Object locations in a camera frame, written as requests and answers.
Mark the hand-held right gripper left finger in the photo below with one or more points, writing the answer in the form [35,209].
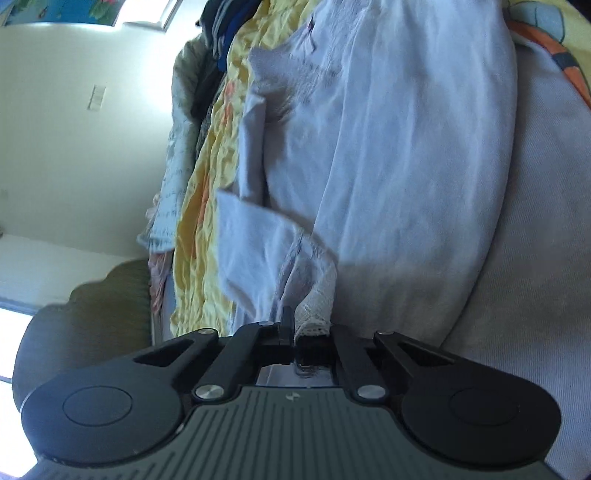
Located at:
[287,330]

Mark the pale checked cloth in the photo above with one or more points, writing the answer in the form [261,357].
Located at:
[178,161]

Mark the bright window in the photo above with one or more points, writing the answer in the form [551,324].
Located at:
[152,11]

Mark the white wall switch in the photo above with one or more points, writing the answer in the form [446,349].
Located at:
[96,98]

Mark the black cloth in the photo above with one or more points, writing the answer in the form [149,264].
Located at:
[212,23]

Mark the pale grey bed sheet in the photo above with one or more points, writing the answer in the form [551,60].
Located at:
[531,277]

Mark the navy blue cloth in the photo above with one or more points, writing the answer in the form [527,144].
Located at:
[228,50]

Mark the yellow printed blanket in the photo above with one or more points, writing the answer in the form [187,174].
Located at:
[203,230]

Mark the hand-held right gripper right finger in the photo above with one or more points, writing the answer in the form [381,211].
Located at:
[346,355]

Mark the colourful cartoon print cloth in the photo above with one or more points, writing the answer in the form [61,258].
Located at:
[554,27]

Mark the white small shirt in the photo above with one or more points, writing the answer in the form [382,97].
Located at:
[369,161]

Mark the floral blue curtain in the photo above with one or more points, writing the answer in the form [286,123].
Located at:
[55,11]

